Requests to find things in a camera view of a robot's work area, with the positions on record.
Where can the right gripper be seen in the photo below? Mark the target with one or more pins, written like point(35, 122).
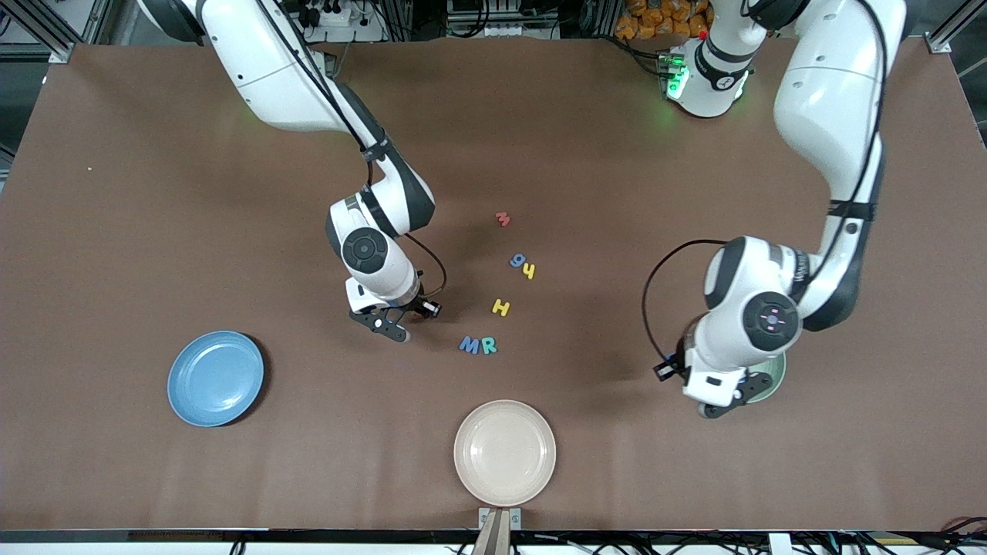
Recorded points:
point(416, 302)

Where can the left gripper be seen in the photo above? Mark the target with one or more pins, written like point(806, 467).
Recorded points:
point(683, 348)

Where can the blue foam uppercase M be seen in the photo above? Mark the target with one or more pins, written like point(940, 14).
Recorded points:
point(469, 344)

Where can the teal foam uppercase R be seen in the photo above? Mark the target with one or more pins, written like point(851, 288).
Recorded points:
point(489, 346)

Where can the blue foam lowercase e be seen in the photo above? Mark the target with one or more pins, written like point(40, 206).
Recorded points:
point(517, 260)

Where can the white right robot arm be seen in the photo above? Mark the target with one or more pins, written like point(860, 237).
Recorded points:
point(262, 69)

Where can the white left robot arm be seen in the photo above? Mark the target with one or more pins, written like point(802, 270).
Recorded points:
point(833, 100)

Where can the green plate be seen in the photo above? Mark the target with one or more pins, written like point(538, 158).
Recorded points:
point(777, 378)

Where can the yellow foam uppercase H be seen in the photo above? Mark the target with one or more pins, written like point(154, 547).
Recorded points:
point(500, 307)

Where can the blue plate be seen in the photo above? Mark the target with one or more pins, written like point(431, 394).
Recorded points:
point(216, 378)

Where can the red foam lowercase w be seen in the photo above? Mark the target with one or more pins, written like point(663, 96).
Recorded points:
point(503, 219)

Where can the beige plate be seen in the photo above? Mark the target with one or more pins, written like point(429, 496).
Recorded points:
point(505, 452)

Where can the brown table cover sheet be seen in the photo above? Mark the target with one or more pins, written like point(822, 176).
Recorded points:
point(154, 231)

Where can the white power strip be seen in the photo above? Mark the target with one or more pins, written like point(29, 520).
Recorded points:
point(328, 15)

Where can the grey electronics rack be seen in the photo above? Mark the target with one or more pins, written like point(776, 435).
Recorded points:
point(501, 15)

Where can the bag of orange fruit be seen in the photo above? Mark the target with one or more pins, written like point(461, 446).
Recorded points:
point(663, 19)

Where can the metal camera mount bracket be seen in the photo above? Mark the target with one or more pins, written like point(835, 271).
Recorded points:
point(500, 524)

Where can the aluminium frame post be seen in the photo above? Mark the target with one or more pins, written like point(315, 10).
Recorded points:
point(942, 37)
point(46, 35)

